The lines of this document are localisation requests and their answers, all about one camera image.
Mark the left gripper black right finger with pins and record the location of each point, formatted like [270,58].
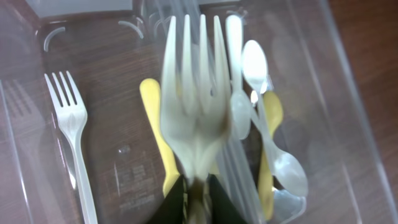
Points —
[223,211]

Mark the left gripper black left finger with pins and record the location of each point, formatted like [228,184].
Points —
[172,209]

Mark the white plastic spoon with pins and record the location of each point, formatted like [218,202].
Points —
[287,207]
[284,166]
[239,102]

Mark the white plastic fork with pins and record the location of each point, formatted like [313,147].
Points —
[72,117]
[194,111]

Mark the yellow plastic spoon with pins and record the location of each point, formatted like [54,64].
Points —
[265,183]

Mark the yellow plastic fork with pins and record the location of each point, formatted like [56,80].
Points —
[155,124]

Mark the right clear plastic container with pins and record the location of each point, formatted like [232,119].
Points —
[324,125]

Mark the clear plastic container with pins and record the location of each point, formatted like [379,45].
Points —
[105,49]
[324,125]

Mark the left clear plastic container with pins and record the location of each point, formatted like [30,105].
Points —
[105,49]

